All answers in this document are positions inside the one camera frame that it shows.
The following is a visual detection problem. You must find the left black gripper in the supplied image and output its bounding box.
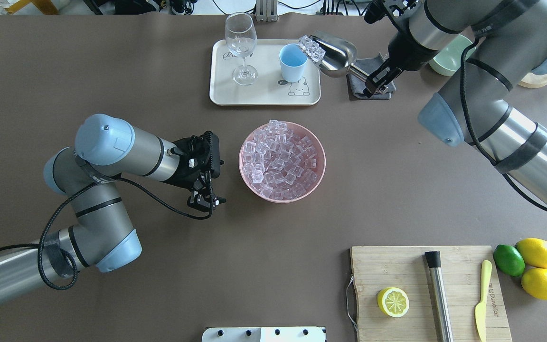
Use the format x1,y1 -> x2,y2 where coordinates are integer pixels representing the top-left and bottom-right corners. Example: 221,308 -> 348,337
163,131 -> 226,212

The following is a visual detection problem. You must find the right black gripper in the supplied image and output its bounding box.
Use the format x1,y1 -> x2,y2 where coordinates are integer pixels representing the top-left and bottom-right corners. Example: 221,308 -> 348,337
365,30 -> 439,97

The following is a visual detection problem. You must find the stainless steel ice scoop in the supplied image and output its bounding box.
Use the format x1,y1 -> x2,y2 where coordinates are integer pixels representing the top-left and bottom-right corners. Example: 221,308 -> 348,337
309,30 -> 369,83

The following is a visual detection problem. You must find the clear ice cubes pile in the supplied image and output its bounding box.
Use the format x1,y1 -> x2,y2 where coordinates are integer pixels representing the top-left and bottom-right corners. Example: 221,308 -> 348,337
242,119 -> 319,199

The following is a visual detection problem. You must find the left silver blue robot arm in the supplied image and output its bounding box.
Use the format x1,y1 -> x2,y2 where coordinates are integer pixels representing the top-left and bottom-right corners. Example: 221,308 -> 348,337
0,60 -> 407,329

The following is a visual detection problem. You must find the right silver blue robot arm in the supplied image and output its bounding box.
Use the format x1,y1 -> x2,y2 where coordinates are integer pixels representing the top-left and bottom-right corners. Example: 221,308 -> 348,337
364,0 -> 547,211

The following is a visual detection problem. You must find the light blue cup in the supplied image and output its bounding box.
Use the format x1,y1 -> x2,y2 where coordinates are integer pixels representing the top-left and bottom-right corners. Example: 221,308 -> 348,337
279,43 -> 308,83

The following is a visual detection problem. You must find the grey folded cloth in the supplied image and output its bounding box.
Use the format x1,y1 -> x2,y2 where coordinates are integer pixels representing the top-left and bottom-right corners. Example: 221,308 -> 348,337
347,54 -> 397,100

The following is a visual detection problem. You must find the mint green bowl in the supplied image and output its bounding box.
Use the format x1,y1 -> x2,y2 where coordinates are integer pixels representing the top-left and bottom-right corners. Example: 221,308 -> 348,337
428,34 -> 472,76

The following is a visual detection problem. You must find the pink bowl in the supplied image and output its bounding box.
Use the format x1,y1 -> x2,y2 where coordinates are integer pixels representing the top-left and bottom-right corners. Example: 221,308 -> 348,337
239,121 -> 326,204

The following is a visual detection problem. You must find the cream serving tray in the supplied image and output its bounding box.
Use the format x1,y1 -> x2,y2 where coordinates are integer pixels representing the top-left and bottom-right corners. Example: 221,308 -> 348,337
210,39 -> 321,106

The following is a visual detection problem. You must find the white control box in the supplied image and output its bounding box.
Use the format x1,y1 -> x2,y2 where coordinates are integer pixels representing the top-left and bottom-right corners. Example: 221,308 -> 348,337
201,326 -> 327,342

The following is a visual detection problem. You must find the clear wine glass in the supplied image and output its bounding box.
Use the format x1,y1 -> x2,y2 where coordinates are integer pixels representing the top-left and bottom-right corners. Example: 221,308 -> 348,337
225,12 -> 258,86

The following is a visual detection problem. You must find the steel muddler black tip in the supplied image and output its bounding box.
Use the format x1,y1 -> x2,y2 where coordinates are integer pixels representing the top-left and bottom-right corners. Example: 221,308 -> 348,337
424,251 -> 454,342

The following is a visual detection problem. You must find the wooden cutting board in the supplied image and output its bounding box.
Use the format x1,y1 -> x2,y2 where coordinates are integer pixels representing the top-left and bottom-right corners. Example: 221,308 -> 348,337
350,246 -> 493,342

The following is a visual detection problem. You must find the halved lemon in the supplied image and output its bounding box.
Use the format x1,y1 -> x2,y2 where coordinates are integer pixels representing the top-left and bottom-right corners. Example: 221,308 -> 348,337
377,286 -> 410,318

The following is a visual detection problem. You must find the green lime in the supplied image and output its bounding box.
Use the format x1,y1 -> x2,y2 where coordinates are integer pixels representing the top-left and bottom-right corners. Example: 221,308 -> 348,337
493,244 -> 526,277

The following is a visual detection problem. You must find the yellow lemon near lime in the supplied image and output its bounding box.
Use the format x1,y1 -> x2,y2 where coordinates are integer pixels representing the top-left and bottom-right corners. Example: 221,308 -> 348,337
515,237 -> 547,269

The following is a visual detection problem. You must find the yellow plastic knife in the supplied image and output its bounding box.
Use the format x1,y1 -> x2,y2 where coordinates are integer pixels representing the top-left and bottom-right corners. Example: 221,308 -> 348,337
474,260 -> 492,342

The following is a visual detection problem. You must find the yellow lemon outer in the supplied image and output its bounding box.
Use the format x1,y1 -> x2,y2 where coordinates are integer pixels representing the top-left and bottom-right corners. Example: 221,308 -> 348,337
520,268 -> 547,300

